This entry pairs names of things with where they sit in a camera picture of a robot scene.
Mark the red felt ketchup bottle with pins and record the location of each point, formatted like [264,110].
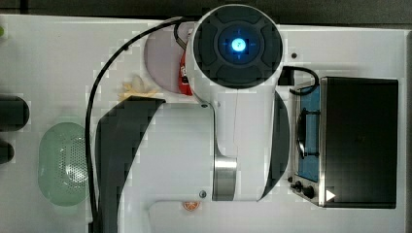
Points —
[183,81]

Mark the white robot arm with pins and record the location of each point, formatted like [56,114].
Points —
[228,140]

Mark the lavender round plate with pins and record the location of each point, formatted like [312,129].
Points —
[163,51]

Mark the peeled toy banana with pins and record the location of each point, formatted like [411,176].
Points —
[137,87]

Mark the orange slice toy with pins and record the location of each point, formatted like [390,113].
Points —
[191,206]

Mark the black toaster oven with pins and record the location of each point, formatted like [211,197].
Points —
[345,143]

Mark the green perforated colander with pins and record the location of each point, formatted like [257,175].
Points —
[62,169]

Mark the black cylinder object lower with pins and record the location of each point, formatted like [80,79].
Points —
[7,152]

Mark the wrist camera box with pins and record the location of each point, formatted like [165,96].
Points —
[287,76]

